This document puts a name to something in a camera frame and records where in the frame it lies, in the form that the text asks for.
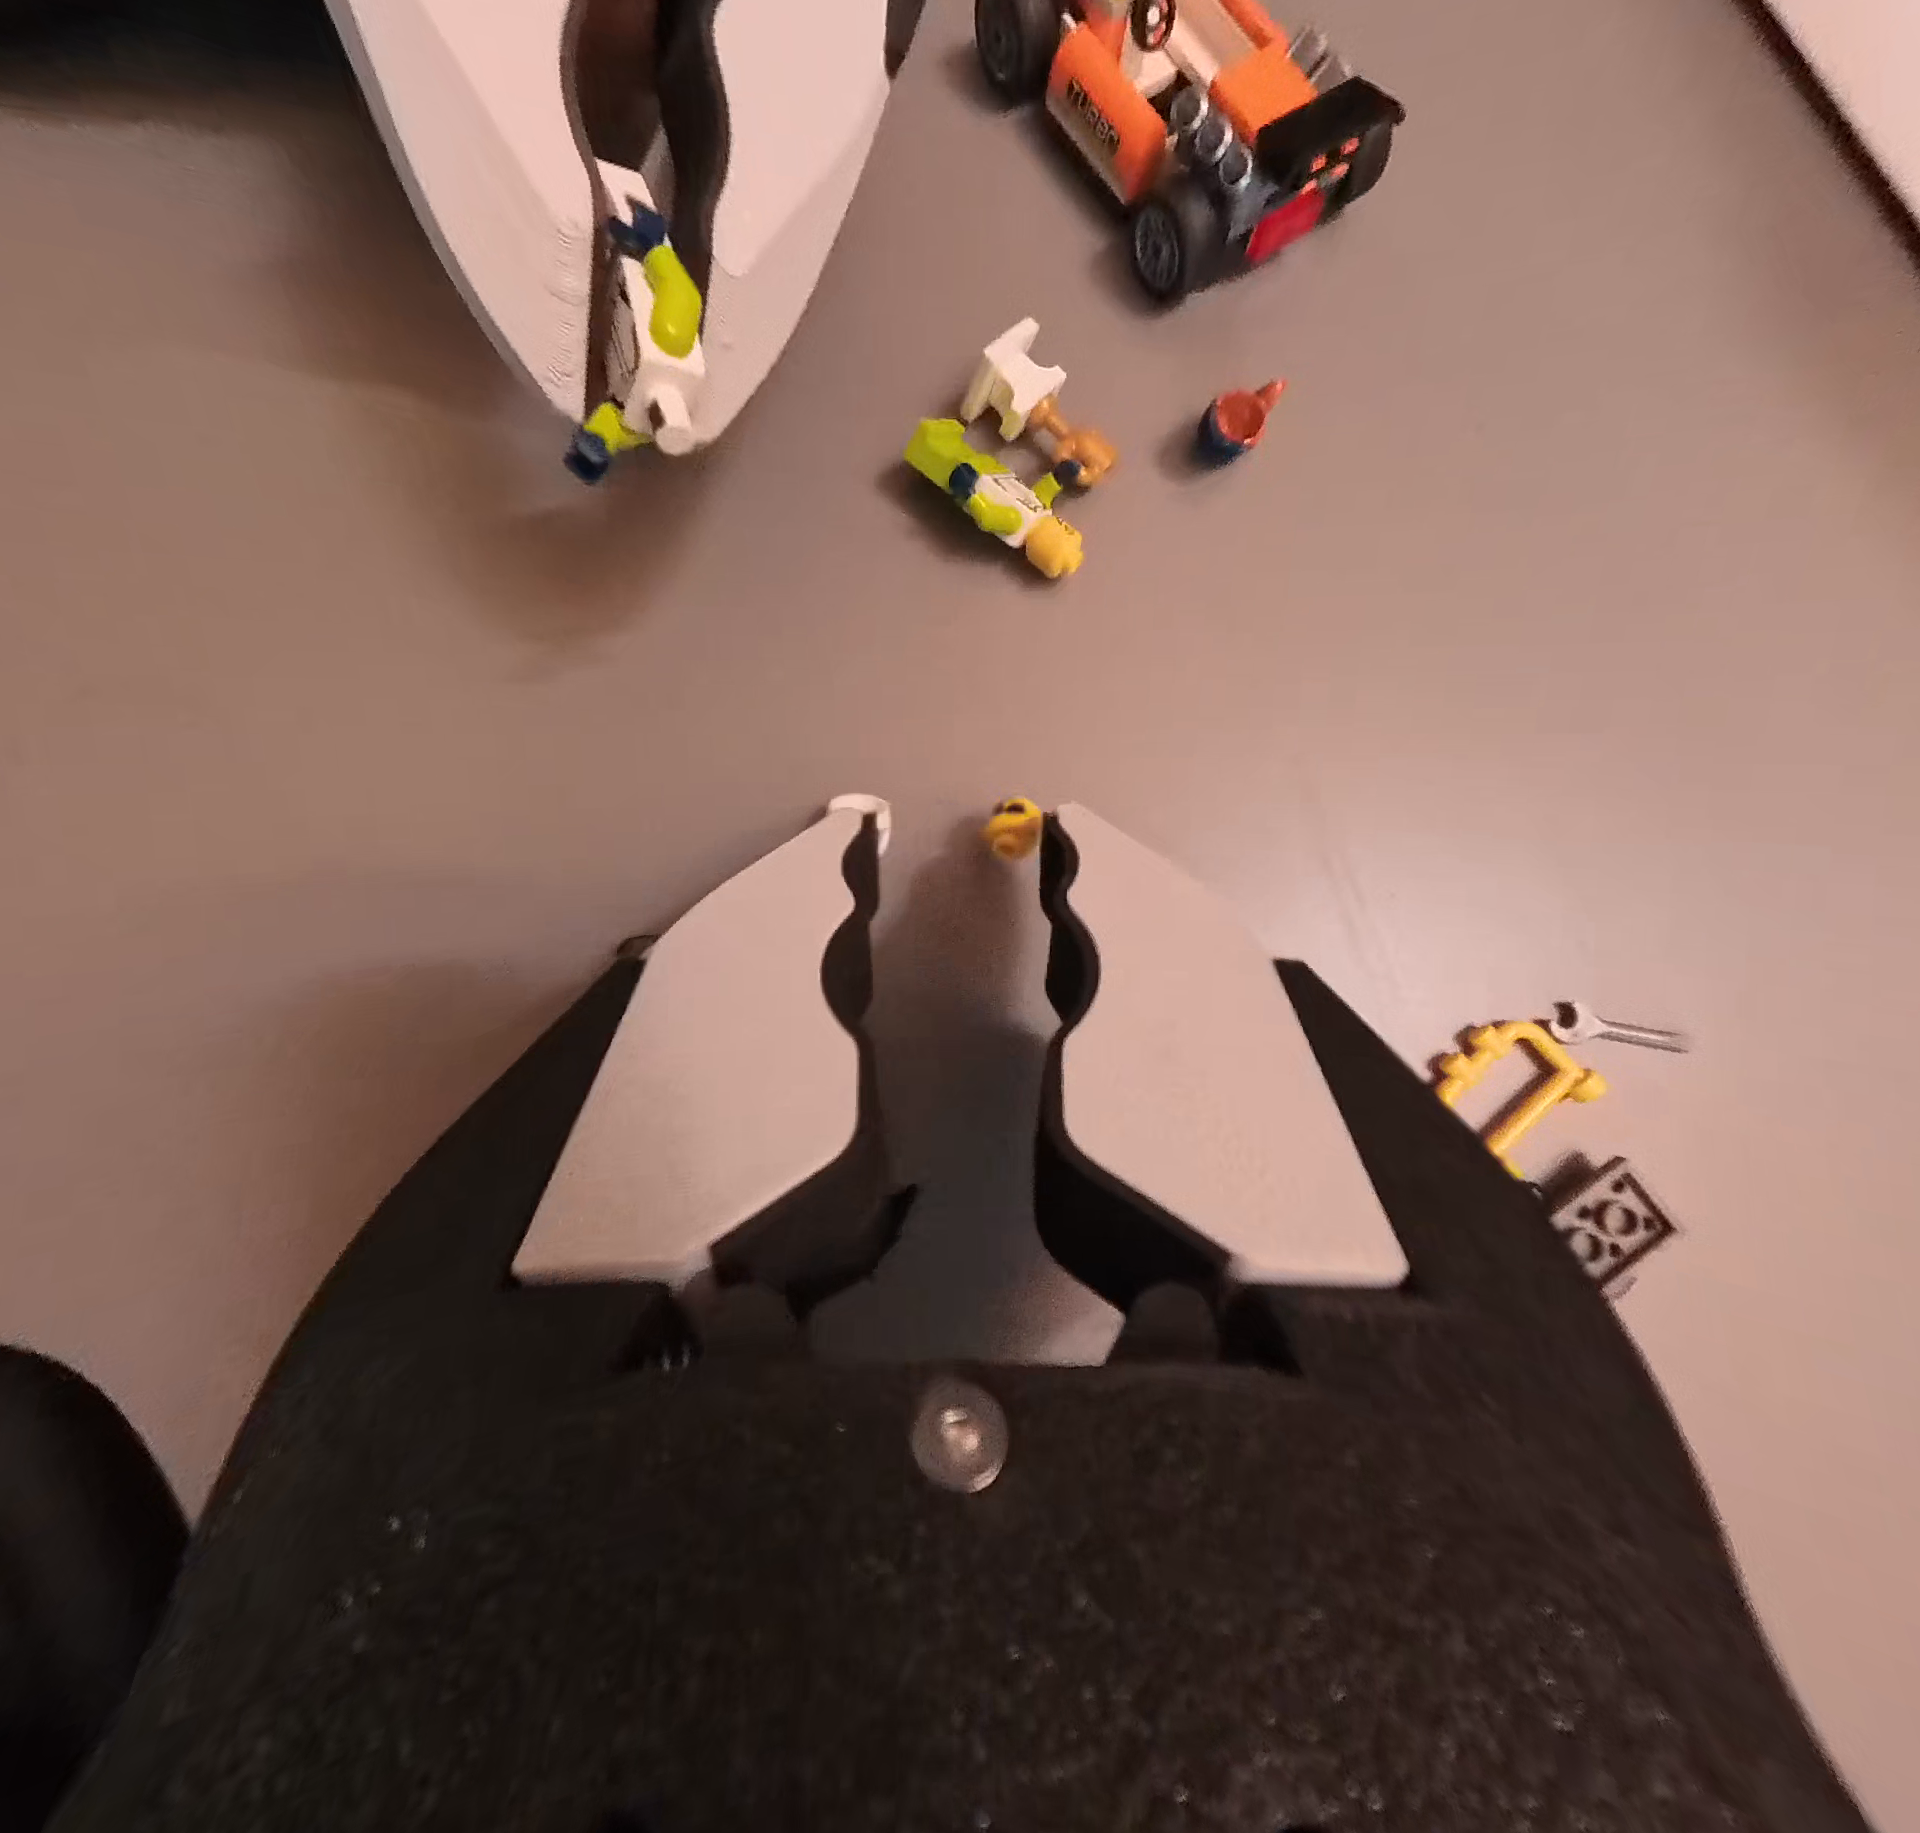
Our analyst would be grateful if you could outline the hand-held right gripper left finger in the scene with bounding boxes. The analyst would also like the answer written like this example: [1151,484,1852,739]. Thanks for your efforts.
[515,804,890,1312]

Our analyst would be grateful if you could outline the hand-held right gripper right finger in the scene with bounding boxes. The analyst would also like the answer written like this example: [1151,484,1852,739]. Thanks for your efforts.
[1034,804,1410,1312]

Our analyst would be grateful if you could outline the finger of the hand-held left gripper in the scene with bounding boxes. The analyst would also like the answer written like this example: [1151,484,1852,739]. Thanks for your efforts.
[651,0,962,459]
[298,0,649,459]

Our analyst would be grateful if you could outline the yellow lego hand truck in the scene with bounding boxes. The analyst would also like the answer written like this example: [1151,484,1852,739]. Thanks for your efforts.
[1429,1013,1615,1162]

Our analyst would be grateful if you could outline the orange lego race car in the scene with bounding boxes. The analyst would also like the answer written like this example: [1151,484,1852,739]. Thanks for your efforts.
[966,0,1410,308]

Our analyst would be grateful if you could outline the dark grey lego plate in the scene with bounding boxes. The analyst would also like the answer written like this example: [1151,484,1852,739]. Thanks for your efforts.
[1543,1150,1681,1297]

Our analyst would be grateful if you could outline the lime white lego minifigure torso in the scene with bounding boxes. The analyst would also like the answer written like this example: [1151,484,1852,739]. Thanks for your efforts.
[901,412,1092,587]

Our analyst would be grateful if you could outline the red lego helmet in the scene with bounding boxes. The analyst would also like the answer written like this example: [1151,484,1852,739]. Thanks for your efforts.
[1196,373,1292,475]

